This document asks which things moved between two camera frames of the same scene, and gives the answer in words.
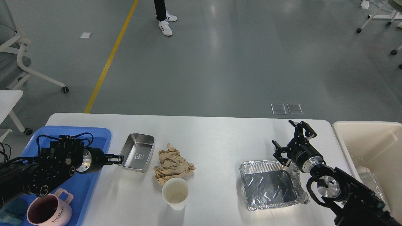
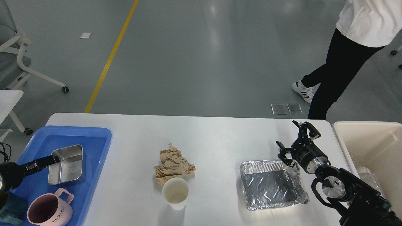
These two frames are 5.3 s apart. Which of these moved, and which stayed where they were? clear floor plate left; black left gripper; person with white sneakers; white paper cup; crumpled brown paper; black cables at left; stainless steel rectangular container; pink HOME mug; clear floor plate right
Moved: black left gripper; person with white sneakers; stainless steel rectangular container
Stayed: clear floor plate left; pink HOME mug; white paper cup; crumpled brown paper; black cables at left; clear floor plate right
